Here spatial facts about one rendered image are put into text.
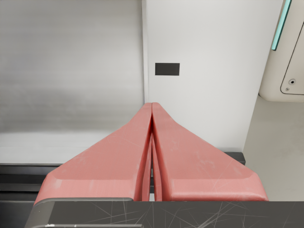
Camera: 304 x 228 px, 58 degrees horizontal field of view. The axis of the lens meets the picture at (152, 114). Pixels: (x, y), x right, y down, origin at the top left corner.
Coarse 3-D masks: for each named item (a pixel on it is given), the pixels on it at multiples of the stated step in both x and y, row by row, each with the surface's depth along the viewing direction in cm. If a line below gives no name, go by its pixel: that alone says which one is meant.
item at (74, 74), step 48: (0, 0) 28; (48, 0) 28; (96, 0) 28; (144, 0) 25; (0, 48) 32; (48, 48) 31; (96, 48) 31; (144, 48) 28; (0, 96) 35; (48, 96) 35; (96, 96) 35; (144, 96) 35; (0, 144) 40; (48, 144) 40
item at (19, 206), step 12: (0, 192) 44; (12, 192) 44; (24, 192) 44; (36, 192) 44; (0, 204) 49; (12, 204) 49; (24, 204) 48; (0, 216) 51; (12, 216) 51; (24, 216) 51
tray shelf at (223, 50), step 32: (160, 0) 28; (192, 0) 28; (224, 0) 28; (256, 0) 28; (160, 32) 30; (192, 32) 30; (224, 32) 30; (256, 32) 30; (192, 64) 32; (224, 64) 32; (256, 64) 32; (160, 96) 35; (192, 96) 35; (224, 96) 35; (256, 96) 35; (192, 128) 38; (224, 128) 38
